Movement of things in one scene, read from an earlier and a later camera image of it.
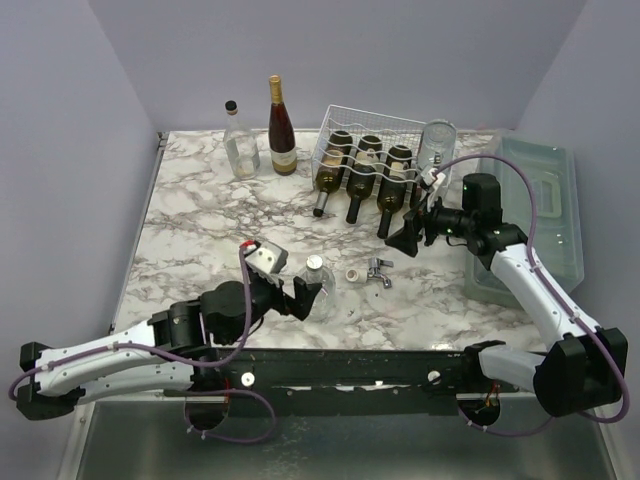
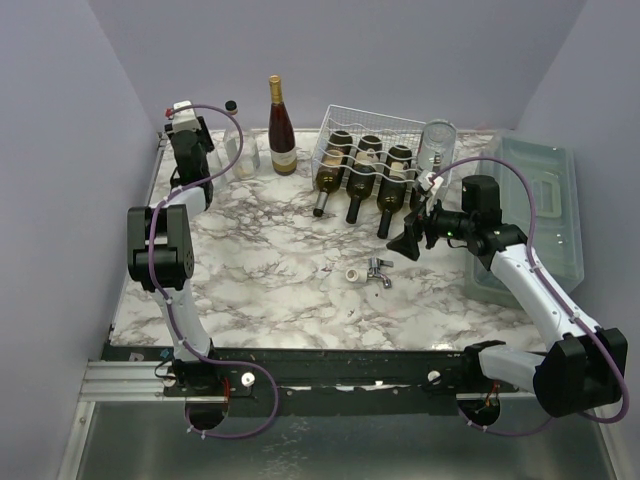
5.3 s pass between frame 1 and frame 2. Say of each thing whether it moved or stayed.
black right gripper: stayed
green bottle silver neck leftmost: stayed
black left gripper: moved
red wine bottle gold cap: stayed
